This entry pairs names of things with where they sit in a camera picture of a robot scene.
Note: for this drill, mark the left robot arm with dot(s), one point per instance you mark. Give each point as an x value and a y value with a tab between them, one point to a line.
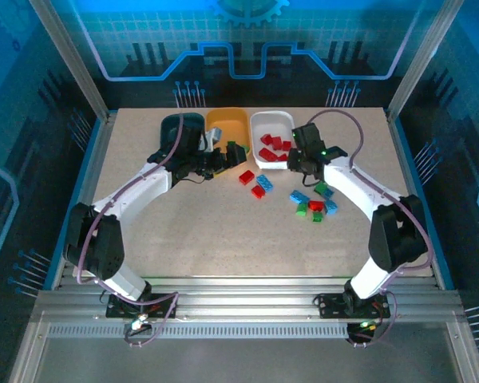
135	191

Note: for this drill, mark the silver blue table side rail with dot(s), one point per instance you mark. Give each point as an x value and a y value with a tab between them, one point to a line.
97	159
403	159

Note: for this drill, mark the large green lego brick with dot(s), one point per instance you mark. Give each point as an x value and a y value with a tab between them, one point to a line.
246	149

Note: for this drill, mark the aluminium frame post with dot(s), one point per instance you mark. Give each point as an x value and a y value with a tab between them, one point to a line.
72	60
422	60

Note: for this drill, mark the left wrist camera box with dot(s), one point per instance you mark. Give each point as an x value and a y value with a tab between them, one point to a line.
214	137

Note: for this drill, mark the small lit controller board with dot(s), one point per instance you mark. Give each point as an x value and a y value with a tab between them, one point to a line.
363	326
137	322

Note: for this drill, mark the aluminium table rail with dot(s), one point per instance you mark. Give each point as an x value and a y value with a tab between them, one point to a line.
243	303

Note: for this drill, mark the short blue lego brick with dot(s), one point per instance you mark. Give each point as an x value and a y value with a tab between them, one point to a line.
329	193
331	208

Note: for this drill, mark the dark teal plastic container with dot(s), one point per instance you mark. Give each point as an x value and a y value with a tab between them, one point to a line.
169	127

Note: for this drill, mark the small red lego brick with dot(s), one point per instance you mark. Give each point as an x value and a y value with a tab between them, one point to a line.
286	145

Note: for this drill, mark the white plastic container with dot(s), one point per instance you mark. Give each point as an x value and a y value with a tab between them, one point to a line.
271	123

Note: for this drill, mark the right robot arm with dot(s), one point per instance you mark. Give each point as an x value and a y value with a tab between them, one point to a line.
355	191

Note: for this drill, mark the yellow plastic container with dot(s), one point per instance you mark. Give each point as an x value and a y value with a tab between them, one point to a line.
231	123

